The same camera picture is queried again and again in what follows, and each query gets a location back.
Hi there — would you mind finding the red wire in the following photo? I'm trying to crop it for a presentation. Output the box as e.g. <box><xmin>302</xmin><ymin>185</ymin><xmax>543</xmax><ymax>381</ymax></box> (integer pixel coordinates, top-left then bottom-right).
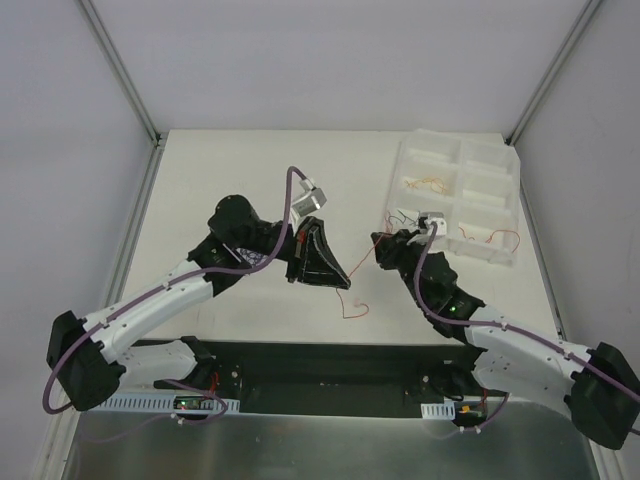
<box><xmin>334</xmin><ymin>211</ymin><xmax>396</xmax><ymax>321</ymax></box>

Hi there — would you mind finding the yellow wire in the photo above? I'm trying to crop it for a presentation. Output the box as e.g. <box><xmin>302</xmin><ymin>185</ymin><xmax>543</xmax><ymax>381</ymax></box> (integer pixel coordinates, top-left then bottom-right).
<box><xmin>404</xmin><ymin>175</ymin><xmax>449</xmax><ymax>195</ymax></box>

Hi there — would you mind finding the orange wire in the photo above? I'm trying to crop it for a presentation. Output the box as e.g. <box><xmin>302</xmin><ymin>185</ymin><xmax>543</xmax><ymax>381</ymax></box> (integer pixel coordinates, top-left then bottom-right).
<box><xmin>458</xmin><ymin>225</ymin><xmax>521</xmax><ymax>253</ymax></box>

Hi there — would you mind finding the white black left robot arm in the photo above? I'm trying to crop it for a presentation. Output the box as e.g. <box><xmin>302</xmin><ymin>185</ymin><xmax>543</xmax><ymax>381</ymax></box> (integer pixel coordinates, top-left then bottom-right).
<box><xmin>46</xmin><ymin>188</ymin><xmax>351</xmax><ymax>411</ymax></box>

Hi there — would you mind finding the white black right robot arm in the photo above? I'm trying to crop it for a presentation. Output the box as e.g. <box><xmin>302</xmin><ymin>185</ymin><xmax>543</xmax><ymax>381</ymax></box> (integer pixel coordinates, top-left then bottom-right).
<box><xmin>371</xmin><ymin>229</ymin><xmax>639</xmax><ymax>450</ymax></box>

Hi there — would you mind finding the white compartment tray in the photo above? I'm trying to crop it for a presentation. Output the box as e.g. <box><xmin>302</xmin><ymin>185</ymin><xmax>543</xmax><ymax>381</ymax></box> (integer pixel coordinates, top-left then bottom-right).
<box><xmin>383</xmin><ymin>130</ymin><xmax>521</xmax><ymax>267</ymax></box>

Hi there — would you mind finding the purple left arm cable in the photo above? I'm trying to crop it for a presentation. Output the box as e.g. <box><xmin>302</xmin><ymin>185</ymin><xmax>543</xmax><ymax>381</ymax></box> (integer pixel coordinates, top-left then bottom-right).
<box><xmin>43</xmin><ymin>166</ymin><xmax>321</xmax><ymax>444</ymax></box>

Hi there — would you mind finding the dark blue wire in tray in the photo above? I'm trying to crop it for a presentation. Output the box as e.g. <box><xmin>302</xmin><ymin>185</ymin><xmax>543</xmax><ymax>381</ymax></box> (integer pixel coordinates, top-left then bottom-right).
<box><xmin>390</xmin><ymin>210</ymin><xmax>421</xmax><ymax>232</ymax></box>

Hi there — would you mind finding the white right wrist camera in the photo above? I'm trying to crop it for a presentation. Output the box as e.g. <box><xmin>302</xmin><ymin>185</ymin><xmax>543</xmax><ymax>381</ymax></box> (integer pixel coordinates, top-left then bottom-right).
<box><xmin>410</xmin><ymin>212</ymin><xmax>448</xmax><ymax>245</ymax></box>

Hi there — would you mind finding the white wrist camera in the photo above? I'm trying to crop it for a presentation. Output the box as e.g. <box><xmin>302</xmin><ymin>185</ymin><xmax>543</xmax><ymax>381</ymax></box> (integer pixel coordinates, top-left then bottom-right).
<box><xmin>410</xmin><ymin>212</ymin><xmax>448</xmax><ymax>245</ymax></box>
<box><xmin>290</xmin><ymin>178</ymin><xmax>327</xmax><ymax>218</ymax></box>

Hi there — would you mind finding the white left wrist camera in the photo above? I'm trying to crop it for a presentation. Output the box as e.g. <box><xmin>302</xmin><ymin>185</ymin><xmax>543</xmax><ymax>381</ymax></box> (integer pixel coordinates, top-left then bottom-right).
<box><xmin>290</xmin><ymin>178</ymin><xmax>327</xmax><ymax>218</ymax></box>

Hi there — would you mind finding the right white cable duct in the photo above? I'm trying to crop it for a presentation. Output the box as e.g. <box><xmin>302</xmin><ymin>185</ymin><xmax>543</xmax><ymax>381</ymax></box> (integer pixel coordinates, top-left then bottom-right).
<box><xmin>420</xmin><ymin>401</ymin><xmax>456</xmax><ymax>421</ymax></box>

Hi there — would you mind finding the white cable duct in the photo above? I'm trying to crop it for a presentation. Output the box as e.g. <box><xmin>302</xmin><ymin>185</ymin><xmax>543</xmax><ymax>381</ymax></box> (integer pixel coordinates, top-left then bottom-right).
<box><xmin>420</xmin><ymin>401</ymin><xmax>456</xmax><ymax>421</ymax></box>
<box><xmin>91</xmin><ymin>393</ymin><xmax>223</xmax><ymax>415</ymax></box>

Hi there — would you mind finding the left white cable duct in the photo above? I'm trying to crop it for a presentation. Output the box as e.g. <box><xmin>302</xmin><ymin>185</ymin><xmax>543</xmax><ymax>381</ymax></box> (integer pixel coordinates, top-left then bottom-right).
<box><xmin>91</xmin><ymin>393</ymin><xmax>223</xmax><ymax>415</ymax></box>

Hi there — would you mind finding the aluminium left corner post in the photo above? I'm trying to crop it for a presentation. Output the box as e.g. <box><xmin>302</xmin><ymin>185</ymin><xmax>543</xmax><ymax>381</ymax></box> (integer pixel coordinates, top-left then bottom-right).
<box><xmin>74</xmin><ymin>0</ymin><xmax>163</xmax><ymax>147</ymax></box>

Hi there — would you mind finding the aluminium corner post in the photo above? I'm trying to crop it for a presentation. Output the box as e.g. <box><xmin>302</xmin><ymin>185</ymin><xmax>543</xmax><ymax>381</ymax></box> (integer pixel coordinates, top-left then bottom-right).
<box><xmin>74</xmin><ymin>0</ymin><xmax>163</xmax><ymax>147</ymax></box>
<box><xmin>505</xmin><ymin>0</ymin><xmax>607</xmax><ymax>146</ymax></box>

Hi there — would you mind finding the aluminium right corner post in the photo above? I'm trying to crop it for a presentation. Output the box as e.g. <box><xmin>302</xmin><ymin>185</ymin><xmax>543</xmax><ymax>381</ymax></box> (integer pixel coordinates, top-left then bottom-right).
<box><xmin>505</xmin><ymin>0</ymin><xmax>607</xmax><ymax>146</ymax></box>

